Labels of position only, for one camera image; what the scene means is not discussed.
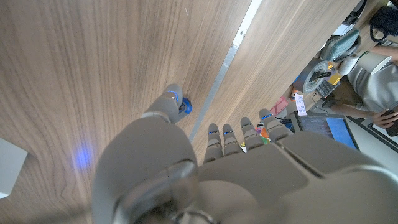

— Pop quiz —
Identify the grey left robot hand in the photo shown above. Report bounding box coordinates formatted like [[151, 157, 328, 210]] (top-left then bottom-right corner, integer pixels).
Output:
[[91, 83, 398, 224]]

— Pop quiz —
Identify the blue black handled screwdriver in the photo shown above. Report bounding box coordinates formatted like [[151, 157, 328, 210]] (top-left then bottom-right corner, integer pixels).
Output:
[[178, 97, 193, 116]]

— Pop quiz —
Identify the white cube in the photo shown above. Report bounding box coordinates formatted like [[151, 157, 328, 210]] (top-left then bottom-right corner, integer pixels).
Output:
[[0, 138, 29, 199]]

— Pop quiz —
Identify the pink box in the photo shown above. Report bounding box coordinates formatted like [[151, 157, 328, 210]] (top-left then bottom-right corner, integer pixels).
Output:
[[269, 95, 289, 116]]

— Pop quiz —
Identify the large computer monitor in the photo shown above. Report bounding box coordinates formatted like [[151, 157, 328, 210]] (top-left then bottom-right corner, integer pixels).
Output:
[[290, 111, 360, 150]]

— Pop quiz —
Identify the grey tape roll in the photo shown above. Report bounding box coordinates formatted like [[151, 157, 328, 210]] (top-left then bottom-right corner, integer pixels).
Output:
[[292, 58, 330, 95]]

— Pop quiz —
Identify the black smartphone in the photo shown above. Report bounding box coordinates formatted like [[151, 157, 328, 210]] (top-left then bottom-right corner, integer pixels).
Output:
[[381, 109, 398, 137]]

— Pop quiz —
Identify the seated person grey shirt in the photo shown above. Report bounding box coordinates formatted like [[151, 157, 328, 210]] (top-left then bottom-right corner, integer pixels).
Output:
[[329, 43, 398, 130]]

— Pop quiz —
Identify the teal grey case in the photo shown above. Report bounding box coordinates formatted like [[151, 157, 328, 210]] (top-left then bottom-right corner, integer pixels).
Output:
[[320, 27, 362, 62]]

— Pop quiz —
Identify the white paper cup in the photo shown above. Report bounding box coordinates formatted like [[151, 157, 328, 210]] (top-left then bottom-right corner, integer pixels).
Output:
[[354, 50, 392, 75]]

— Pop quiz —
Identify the dark blue mug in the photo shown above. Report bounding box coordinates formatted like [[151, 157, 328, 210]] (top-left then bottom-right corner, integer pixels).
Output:
[[369, 6, 398, 44]]

